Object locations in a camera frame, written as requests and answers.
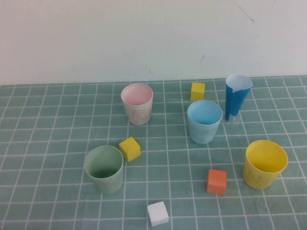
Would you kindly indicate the light blue plastic cup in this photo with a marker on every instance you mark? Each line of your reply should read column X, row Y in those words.
column 202, row 133

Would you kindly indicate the green plastic cup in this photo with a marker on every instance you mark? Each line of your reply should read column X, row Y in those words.
column 108, row 184

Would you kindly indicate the yellow plastic cup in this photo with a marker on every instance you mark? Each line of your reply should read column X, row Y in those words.
column 259, row 179

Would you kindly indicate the yellow foam cube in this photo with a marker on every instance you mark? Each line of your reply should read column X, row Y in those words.
column 197, row 91
column 129, row 148

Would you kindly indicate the blue rolled paper cone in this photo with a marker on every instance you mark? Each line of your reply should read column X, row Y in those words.
column 233, row 103

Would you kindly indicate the orange foam cube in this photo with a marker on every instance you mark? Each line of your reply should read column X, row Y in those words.
column 216, row 182

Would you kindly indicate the green grid table mat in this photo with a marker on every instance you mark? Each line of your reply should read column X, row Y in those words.
column 60, row 124

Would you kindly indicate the white foam cube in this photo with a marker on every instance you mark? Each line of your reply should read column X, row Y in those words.
column 157, row 213

